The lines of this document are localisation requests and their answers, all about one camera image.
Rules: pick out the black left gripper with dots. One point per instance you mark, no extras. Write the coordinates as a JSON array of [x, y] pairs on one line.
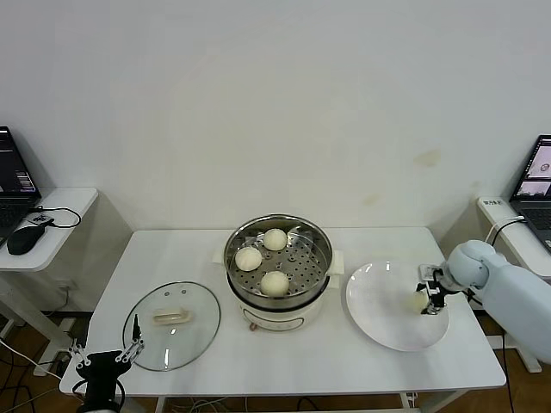
[[102, 369]]

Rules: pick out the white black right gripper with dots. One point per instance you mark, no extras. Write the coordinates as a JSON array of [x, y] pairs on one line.
[[437, 284]]

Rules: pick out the white steamed baozi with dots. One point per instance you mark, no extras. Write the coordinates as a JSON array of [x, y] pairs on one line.
[[249, 259], [274, 238], [416, 302], [274, 283]]

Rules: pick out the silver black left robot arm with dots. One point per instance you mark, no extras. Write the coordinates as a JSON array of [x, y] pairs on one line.
[[102, 408]]

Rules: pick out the pale right robot arm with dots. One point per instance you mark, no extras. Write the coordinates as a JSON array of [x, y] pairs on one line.
[[503, 292]]

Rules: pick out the stainless steel steamer basket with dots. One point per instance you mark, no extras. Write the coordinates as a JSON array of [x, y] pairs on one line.
[[301, 266]]

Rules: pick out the white round plate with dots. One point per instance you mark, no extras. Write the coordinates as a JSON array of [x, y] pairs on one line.
[[379, 310]]

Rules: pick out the white labelled box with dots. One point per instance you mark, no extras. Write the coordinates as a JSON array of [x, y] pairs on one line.
[[493, 203]]

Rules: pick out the black computer mouse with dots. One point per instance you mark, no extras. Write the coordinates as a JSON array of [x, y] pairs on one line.
[[26, 238]]

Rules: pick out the small dongle with label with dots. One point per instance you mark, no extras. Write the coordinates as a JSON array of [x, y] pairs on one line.
[[42, 219]]

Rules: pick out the cream electric cooker pot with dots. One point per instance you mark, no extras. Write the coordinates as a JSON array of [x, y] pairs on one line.
[[280, 316]]

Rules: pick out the white side table with mouse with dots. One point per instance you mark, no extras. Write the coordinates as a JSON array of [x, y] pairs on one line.
[[64, 202]]

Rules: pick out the grey laptop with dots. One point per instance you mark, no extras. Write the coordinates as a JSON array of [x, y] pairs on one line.
[[536, 189]]

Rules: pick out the black laptop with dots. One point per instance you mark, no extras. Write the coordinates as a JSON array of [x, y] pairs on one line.
[[13, 206]]

